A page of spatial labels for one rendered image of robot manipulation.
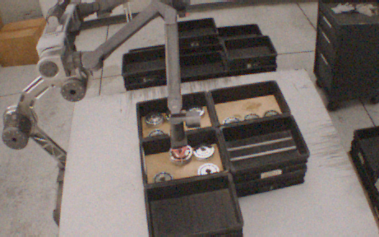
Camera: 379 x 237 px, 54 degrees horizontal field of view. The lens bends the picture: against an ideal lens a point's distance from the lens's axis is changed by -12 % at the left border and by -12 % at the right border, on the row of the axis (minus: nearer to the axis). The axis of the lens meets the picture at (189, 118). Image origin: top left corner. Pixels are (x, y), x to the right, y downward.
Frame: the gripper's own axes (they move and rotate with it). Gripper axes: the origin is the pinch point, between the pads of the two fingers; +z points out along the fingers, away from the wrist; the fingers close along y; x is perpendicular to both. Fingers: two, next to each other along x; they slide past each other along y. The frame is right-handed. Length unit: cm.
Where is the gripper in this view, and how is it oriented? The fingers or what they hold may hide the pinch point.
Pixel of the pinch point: (179, 151)
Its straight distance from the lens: 184.7
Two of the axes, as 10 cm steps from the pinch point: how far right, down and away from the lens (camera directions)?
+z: 0.6, 7.1, 7.0
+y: -1.3, -6.9, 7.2
